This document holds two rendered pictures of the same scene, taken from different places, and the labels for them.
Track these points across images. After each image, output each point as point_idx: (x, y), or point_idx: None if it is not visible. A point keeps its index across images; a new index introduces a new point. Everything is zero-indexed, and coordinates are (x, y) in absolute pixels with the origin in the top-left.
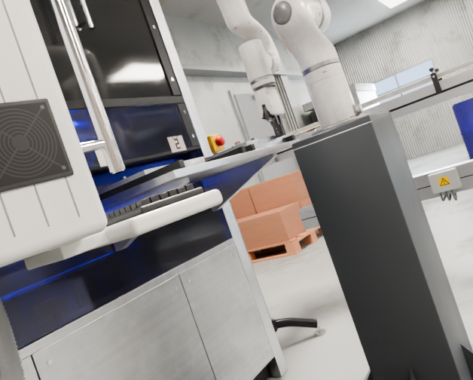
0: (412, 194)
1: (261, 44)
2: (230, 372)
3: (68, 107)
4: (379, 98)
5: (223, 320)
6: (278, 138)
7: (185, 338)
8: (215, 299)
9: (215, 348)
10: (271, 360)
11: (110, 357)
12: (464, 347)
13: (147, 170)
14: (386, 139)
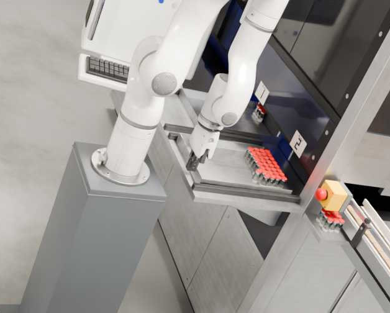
0: (61, 238)
1: (213, 84)
2: (199, 289)
3: (272, 44)
4: None
5: (218, 269)
6: (195, 172)
7: (205, 230)
8: (225, 253)
9: (205, 265)
10: None
11: None
12: None
13: (182, 89)
14: (72, 177)
